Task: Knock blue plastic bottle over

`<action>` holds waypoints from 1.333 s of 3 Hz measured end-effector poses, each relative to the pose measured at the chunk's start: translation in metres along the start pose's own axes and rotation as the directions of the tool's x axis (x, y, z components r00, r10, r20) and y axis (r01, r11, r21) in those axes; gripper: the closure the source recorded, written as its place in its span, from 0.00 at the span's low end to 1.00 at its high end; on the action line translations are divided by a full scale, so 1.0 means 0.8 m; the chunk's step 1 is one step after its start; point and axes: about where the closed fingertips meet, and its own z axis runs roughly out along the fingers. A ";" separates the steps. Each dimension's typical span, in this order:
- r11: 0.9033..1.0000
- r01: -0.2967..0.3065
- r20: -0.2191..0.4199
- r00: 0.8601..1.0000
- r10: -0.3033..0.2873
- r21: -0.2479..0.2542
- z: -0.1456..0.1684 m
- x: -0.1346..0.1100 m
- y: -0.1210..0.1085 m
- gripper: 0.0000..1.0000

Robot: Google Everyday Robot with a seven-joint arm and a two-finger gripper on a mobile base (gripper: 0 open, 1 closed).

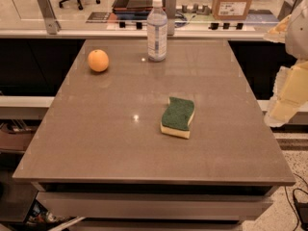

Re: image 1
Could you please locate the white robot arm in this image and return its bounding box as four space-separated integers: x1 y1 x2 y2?
264 0 308 127

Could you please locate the left metal glass bracket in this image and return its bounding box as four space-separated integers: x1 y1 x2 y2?
37 0 61 35

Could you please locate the green and yellow sponge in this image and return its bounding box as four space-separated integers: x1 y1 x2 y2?
161 96 195 139

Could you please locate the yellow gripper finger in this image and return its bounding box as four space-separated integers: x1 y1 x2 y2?
264 62 308 127
264 15 291 43

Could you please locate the right metal glass bracket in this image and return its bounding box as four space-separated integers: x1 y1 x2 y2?
277 0 308 21

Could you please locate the cardboard box with label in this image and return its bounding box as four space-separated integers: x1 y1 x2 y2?
212 0 252 20

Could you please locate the black power adapter with cable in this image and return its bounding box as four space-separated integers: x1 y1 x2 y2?
283 173 308 231

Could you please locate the orange fruit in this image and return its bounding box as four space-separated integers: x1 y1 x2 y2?
88 50 109 72

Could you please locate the clear blue-label plastic bottle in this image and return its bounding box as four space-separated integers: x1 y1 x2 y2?
146 0 167 62

